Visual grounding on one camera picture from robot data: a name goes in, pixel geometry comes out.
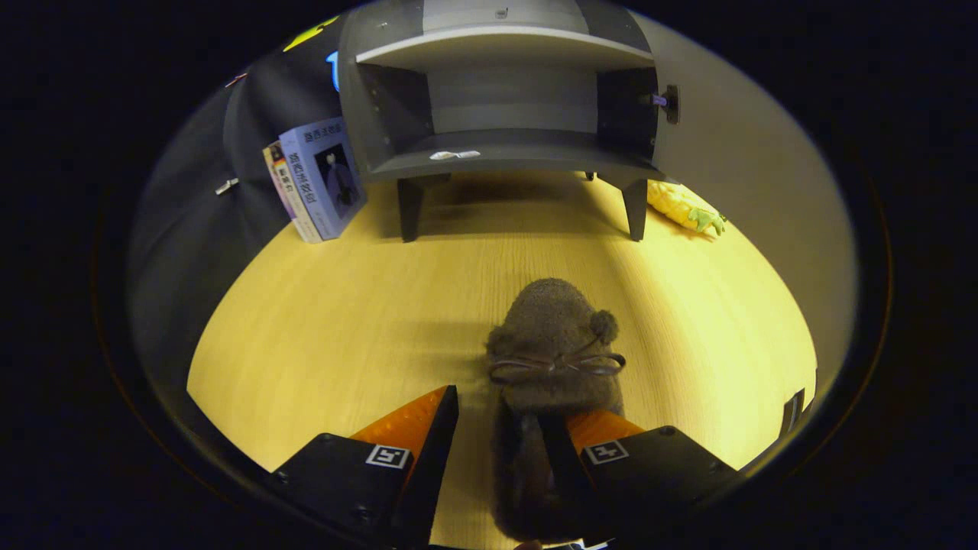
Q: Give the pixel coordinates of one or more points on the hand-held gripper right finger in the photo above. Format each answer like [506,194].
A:
[657,473]

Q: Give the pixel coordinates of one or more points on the pink clip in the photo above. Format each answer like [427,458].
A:
[236,79]

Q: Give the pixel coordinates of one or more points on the silver clip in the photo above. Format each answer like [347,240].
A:
[227,186]

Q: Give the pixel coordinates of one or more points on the grey shoe cabinet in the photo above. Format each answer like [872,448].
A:
[504,149]

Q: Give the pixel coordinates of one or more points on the yellow plush toy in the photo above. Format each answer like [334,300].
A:
[676,202]

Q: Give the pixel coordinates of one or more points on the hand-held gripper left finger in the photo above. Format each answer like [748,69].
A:
[424,466]

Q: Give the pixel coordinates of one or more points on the black backdrop cloth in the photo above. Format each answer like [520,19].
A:
[191,229]

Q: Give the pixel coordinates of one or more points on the white spine book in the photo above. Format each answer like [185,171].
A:
[286,191]

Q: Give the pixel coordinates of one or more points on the brown fuzzy shoe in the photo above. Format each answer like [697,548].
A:
[550,321]

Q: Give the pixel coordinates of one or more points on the blue cover book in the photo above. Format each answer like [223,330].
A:
[325,179]

